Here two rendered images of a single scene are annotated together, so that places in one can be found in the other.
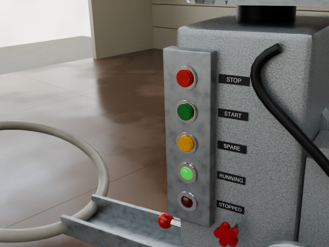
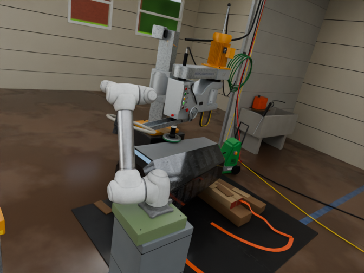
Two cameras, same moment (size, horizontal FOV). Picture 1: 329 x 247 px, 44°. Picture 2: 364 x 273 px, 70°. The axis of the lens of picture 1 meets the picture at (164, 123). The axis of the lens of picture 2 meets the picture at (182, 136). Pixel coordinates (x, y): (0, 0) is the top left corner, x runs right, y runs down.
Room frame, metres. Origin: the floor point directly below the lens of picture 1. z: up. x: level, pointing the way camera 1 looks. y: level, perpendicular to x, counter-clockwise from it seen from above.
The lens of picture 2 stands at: (0.42, 2.73, 1.96)
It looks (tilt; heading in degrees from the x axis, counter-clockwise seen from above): 20 degrees down; 272
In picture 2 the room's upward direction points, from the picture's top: 11 degrees clockwise
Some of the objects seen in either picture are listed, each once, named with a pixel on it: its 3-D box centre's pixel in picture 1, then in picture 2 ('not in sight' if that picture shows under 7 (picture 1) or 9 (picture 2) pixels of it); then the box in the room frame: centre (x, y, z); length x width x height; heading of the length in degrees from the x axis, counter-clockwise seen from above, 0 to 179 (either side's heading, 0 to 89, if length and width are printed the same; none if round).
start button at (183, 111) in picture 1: (185, 111); not in sight; (0.58, -0.03, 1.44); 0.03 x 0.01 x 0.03; 57
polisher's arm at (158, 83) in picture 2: not in sight; (177, 86); (0.74, -0.76, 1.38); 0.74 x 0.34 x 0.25; 175
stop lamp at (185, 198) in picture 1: (187, 201); not in sight; (0.58, -0.03, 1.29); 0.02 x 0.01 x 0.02; 57
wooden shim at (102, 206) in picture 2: not in sight; (103, 207); (1.26, 0.25, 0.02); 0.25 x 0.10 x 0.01; 147
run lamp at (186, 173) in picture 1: (187, 172); not in sight; (0.58, -0.03, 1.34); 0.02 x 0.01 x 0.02; 57
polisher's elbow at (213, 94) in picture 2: not in sight; (209, 94); (0.29, -0.72, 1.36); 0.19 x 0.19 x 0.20
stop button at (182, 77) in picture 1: (185, 78); not in sight; (0.58, -0.03, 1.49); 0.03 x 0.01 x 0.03; 57
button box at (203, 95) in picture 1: (191, 139); (183, 98); (0.59, -0.04, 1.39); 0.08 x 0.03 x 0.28; 57
